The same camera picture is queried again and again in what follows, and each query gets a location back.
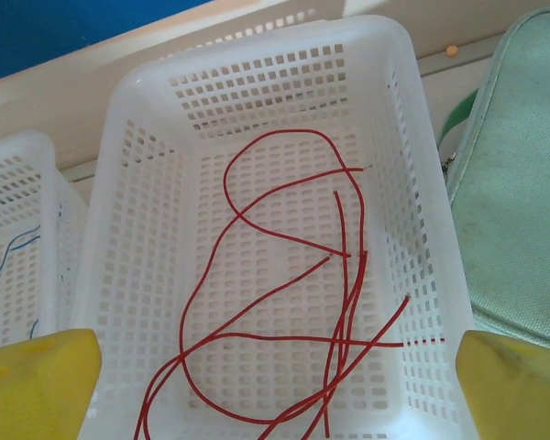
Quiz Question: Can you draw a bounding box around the red cable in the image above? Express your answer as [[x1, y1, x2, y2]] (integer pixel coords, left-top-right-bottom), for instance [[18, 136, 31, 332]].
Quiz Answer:
[[179, 167, 412, 425], [139, 333, 446, 440], [134, 254, 335, 440], [323, 190, 354, 439], [223, 127, 370, 439]]

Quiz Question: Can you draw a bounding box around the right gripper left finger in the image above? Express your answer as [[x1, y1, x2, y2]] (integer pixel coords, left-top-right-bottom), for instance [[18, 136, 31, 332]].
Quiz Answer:
[[0, 327, 103, 440]]

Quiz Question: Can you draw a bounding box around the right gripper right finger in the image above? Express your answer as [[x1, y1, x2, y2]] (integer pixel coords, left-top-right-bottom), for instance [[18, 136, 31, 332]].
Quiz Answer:
[[456, 329, 550, 440]]

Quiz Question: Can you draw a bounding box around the white plastic basket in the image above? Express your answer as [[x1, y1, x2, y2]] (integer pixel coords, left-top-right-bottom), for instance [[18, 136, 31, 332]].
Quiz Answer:
[[0, 130, 91, 354], [68, 13, 480, 440]]

